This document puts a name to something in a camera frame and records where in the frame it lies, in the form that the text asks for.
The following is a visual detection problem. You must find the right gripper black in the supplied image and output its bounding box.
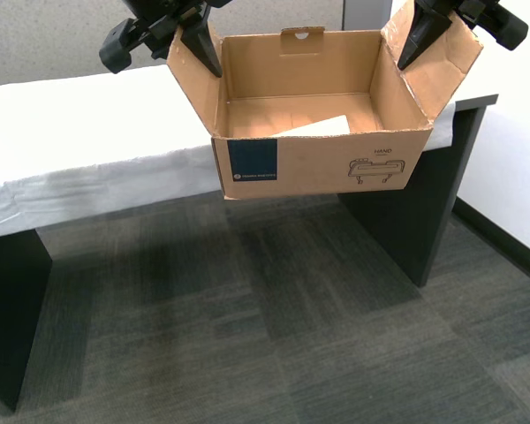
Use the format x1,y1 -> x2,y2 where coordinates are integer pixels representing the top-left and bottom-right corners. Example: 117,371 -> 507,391
397,0 -> 530,72

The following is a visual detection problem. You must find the grey partition end post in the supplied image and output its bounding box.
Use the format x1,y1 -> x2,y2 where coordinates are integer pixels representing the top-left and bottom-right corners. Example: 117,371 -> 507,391
341,0 -> 392,33

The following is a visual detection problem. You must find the white table cover cloth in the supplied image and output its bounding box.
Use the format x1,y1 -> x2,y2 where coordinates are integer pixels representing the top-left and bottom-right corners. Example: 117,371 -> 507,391
0,65 -> 457,240

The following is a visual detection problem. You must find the black wall baseboard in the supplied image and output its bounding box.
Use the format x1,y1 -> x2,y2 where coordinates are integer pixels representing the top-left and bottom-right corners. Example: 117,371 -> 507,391
450,193 -> 530,308

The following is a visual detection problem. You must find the black desk side panel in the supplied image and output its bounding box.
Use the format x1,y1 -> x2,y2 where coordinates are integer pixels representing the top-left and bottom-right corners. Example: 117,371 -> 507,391
337,104 -> 488,289
0,226 -> 55,414

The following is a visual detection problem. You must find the grey fabric partition panel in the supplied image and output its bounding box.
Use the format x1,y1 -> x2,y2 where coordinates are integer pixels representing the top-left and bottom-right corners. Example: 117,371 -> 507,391
0,0 -> 344,89

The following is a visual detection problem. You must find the light wooden block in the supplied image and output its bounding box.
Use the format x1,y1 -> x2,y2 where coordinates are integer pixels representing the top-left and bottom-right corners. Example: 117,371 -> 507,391
271,114 -> 352,139

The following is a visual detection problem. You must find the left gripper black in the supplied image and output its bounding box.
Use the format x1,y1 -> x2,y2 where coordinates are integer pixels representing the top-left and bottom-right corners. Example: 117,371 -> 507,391
98,0 -> 231,80

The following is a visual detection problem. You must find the brown cardboard box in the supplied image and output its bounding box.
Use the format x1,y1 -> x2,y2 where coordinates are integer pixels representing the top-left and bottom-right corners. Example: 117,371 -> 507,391
166,0 -> 486,201

